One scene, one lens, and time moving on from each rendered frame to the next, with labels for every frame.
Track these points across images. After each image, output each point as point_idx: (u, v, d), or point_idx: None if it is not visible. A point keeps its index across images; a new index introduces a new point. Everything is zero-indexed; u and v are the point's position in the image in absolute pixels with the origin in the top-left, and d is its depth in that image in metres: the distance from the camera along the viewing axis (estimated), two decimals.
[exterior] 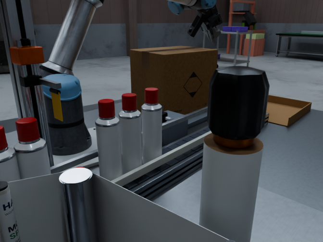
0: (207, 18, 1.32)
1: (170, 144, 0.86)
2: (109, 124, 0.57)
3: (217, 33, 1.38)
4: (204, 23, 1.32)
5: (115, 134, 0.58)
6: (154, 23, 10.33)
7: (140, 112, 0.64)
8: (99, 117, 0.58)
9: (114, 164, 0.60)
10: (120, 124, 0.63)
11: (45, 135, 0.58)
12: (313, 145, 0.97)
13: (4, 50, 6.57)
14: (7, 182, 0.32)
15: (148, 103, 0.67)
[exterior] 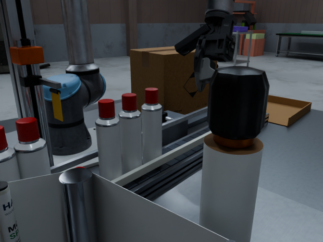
0: (208, 36, 0.76)
1: (170, 144, 0.86)
2: (109, 124, 0.57)
3: (209, 71, 0.75)
4: (200, 38, 0.77)
5: (115, 134, 0.58)
6: (154, 23, 10.33)
7: (140, 112, 0.64)
8: (99, 117, 0.58)
9: (114, 164, 0.60)
10: (120, 124, 0.63)
11: (45, 135, 0.58)
12: (313, 145, 0.97)
13: (4, 50, 6.57)
14: (7, 182, 0.32)
15: (148, 103, 0.67)
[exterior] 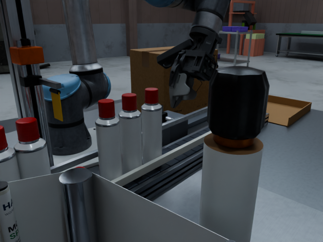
0: (190, 52, 0.73)
1: (170, 144, 0.86)
2: (109, 124, 0.57)
3: (183, 88, 0.71)
4: (180, 53, 0.74)
5: (115, 134, 0.58)
6: (154, 23, 10.33)
7: (140, 112, 0.64)
8: (99, 117, 0.58)
9: (114, 164, 0.60)
10: (120, 124, 0.63)
11: (45, 135, 0.58)
12: (313, 145, 0.97)
13: (4, 50, 6.57)
14: (7, 182, 0.32)
15: (148, 103, 0.67)
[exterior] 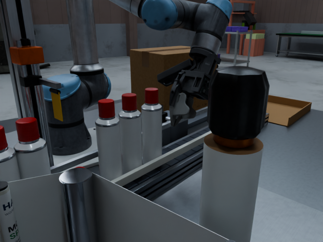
0: (189, 72, 0.75)
1: (170, 144, 0.86)
2: (109, 124, 0.57)
3: (183, 108, 0.73)
4: (180, 72, 0.76)
5: (115, 134, 0.58)
6: None
7: (140, 112, 0.64)
8: (99, 117, 0.58)
9: (114, 164, 0.60)
10: (120, 124, 0.63)
11: (45, 135, 0.58)
12: (313, 145, 0.97)
13: (4, 50, 6.57)
14: (7, 182, 0.32)
15: (148, 103, 0.67)
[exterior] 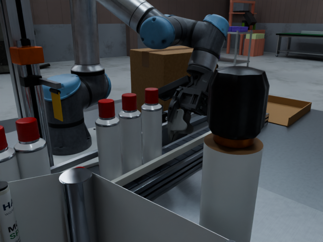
0: (187, 88, 0.76)
1: (170, 144, 0.86)
2: (109, 124, 0.57)
3: (181, 124, 0.75)
4: (178, 89, 0.78)
5: (115, 134, 0.58)
6: None
7: (140, 112, 0.64)
8: (99, 117, 0.58)
9: (114, 164, 0.60)
10: (120, 124, 0.63)
11: (45, 135, 0.58)
12: (313, 145, 0.97)
13: (4, 50, 6.57)
14: (7, 182, 0.32)
15: (148, 103, 0.67)
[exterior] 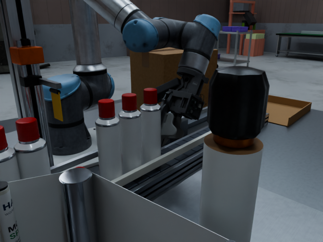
0: (177, 91, 0.73)
1: (170, 144, 0.86)
2: (109, 124, 0.57)
3: (170, 128, 0.72)
4: (168, 91, 0.75)
5: (115, 134, 0.58)
6: None
7: (140, 112, 0.64)
8: (99, 117, 0.58)
9: (114, 164, 0.60)
10: (120, 124, 0.63)
11: (45, 135, 0.58)
12: (313, 145, 0.97)
13: (4, 50, 6.57)
14: (7, 182, 0.32)
15: (147, 104, 0.67)
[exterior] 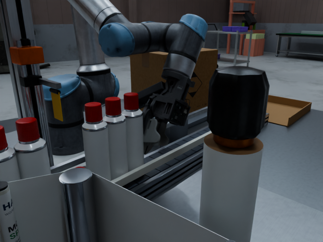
0: (161, 95, 0.69)
1: (170, 144, 0.86)
2: (96, 128, 0.55)
3: (154, 136, 0.67)
4: (152, 96, 0.70)
5: (102, 139, 0.56)
6: None
7: (124, 116, 0.61)
8: (86, 121, 0.56)
9: (102, 170, 0.58)
10: None
11: (45, 135, 0.58)
12: (313, 145, 0.97)
13: (4, 50, 6.57)
14: (7, 182, 0.32)
15: (127, 110, 0.63)
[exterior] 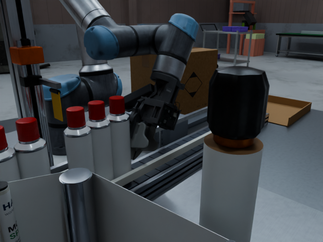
0: (150, 99, 0.66)
1: (170, 144, 0.86)
2: (80, 134, 0.52)
3: (142, 140, 0.64)
4: (140, 99, 0.67)
5: (86, 145, 0.53)
6: (154, 23, 10.33)
7: (109, 121, 0.59)
8: (68, 127, 0.53)
9: None
10: None
11: (45, 135, 0.58)
12: (313, 145, 0.97)
13: (4, 50, 6.57)
14: (7, 182, 0.32)
15: (112, 114, 0.60)
